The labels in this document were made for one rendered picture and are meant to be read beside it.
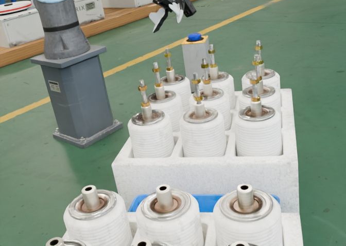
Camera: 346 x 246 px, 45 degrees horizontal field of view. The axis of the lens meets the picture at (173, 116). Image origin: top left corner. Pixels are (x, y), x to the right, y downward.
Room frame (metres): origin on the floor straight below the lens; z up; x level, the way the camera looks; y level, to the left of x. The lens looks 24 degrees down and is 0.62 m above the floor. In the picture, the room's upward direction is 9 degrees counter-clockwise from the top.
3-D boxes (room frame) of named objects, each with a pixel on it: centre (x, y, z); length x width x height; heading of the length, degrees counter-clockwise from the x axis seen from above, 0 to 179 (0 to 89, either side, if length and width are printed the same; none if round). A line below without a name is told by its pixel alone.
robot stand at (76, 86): (1.38, 0.31, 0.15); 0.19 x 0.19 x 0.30; 45
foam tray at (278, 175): (0.93, -0.09, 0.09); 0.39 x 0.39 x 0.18; 74
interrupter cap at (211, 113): (0.81, -0.06, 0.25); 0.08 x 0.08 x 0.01
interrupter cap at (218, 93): (0.93, -0.09, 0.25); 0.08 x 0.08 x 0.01
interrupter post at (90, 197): (0.55, 0.15, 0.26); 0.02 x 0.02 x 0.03
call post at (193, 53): (1.23, -0.10, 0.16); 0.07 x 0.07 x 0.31; 74
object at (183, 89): (1.07, -0.01, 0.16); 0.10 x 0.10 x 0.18
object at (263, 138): (0.78, -0.17, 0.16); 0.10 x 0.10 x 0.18
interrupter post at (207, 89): (0.93, -0.09, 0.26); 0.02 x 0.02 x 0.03
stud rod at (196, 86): (0.81, -0.06, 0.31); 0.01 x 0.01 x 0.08
